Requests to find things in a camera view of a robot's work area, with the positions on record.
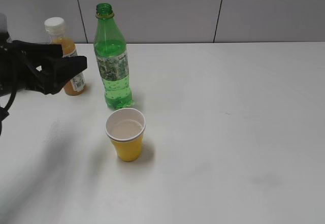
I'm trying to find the orange juice bottle white cap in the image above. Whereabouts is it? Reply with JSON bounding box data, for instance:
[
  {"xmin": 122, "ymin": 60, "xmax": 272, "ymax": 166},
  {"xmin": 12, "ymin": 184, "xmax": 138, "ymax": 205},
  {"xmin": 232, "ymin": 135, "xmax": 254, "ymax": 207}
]
[{"xmin": 44, "ymin": 17, "xmax": 86, "ymax": 96}]

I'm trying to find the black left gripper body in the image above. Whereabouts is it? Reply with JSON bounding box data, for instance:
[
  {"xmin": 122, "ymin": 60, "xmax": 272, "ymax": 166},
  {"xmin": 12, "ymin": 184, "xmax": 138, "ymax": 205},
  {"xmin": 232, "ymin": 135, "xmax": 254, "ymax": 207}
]
[{"xmin": 1, "ymin": 32, "xmax": 41, "ymax": 96}]

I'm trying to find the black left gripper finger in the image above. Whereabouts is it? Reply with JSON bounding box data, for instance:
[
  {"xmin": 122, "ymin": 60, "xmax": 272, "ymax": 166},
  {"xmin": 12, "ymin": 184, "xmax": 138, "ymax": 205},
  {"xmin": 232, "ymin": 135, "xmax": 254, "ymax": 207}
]
[
  {"xmin": 38, "ymin": 56, "xmax": 87, "ymax": 94},
  {"xmin": 12, "ymin": 40, "xmax": 63, "ymax": 62}
]

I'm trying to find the green sprite bottle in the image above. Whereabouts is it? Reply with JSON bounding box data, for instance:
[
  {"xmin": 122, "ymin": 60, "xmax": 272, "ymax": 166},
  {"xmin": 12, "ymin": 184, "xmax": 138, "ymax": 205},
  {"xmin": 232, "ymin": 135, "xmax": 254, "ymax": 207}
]
[{"xmin": 93, "ymin": 3, "xmax": 133, "ymax": 109}]

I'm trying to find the yellow paper cup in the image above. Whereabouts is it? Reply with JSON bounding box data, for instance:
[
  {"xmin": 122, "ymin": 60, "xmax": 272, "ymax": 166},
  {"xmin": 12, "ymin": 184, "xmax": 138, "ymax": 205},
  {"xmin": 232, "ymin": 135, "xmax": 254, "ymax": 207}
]
[{"xmin": 105, "ymin": 108, "xmax": 146, "ymax": 162}]

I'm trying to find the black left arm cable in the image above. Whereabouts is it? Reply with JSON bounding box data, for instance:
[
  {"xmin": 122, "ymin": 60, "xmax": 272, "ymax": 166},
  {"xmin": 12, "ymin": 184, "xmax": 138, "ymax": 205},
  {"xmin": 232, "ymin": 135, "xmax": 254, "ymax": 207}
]
[{"xmin": 0, "ymin": 86, "xmax": 17, "ymax": 136}]

